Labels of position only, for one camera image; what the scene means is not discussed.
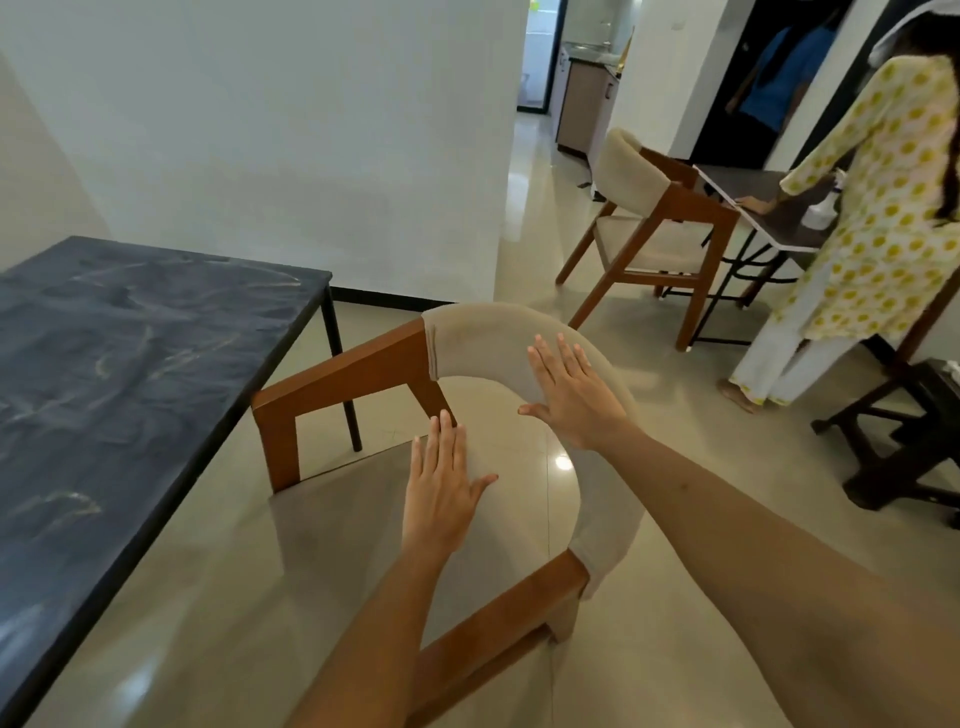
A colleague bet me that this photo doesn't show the person's left hand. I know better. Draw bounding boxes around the person's left hand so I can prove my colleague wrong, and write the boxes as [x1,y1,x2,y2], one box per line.
[402,409,501,561]

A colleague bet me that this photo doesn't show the person's right hand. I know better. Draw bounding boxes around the person's right hand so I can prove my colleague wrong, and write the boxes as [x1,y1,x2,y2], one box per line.
[517,333,639,452]

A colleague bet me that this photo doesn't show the person's left forearm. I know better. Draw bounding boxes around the person's left forearm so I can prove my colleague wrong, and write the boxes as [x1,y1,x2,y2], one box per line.
[287,541,460,728]

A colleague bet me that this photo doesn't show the person's right forearm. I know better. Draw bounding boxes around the person's right forearm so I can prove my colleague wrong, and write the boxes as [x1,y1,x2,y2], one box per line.
[598,426,960,728]

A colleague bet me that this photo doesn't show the beige cushioned wooden chair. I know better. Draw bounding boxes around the beige cushioned wooden chair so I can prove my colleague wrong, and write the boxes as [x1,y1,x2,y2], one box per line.
[555,127,743,353]
[251,302,647,728]

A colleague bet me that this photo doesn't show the dark table with white edge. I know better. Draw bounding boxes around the dark table with white edge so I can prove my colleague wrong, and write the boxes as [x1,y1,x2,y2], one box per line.
[658,164,835,351]

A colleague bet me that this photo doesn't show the beige kitchen cabinet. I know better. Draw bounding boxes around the beige kitchen cabinet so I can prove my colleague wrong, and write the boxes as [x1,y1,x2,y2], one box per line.
[554,41,625,159]

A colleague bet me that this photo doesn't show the white spray bottle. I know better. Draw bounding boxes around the white spray bottle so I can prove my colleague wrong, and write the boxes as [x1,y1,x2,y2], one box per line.
[801,170,848,227]

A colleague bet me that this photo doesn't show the dark wooden stool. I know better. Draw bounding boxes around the dark wooden stool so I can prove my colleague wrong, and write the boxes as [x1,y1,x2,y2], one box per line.
[810,268,960,531]

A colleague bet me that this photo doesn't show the dark marble top table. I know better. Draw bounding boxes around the dark marble top table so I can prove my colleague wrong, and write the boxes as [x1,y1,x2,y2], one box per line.
[0,236,364,728]

